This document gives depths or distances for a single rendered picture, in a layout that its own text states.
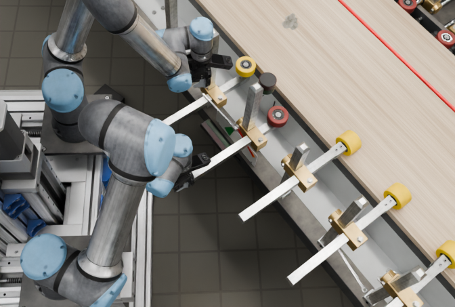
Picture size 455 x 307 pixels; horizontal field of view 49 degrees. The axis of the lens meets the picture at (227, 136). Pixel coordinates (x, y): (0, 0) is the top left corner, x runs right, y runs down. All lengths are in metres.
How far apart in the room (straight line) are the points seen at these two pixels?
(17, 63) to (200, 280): 1.67
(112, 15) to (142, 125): 0.31
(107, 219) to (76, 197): 0.53
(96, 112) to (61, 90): 0.42
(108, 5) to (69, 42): 0.32
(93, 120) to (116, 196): 0.18
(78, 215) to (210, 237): 1.07
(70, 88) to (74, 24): 0.19
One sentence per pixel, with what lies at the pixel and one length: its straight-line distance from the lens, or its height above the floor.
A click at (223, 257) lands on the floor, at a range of 2.62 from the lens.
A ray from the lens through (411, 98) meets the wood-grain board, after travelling 2.11.
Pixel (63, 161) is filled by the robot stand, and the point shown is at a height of 0.95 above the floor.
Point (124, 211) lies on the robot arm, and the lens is 1.20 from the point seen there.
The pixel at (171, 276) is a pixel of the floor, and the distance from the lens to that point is 2.60.
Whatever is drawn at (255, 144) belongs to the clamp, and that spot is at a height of 0.87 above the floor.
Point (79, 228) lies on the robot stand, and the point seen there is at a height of 0.95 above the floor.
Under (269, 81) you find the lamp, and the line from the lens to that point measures 1.69.
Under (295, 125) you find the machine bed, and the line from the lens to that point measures 2.05.
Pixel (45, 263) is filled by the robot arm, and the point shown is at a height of 1.27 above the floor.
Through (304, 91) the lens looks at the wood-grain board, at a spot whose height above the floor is 0.90.
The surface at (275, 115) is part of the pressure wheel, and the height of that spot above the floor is 0.90.
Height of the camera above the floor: 2.54
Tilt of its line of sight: 63 degrees down
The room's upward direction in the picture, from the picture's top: 9 degrees clockwise
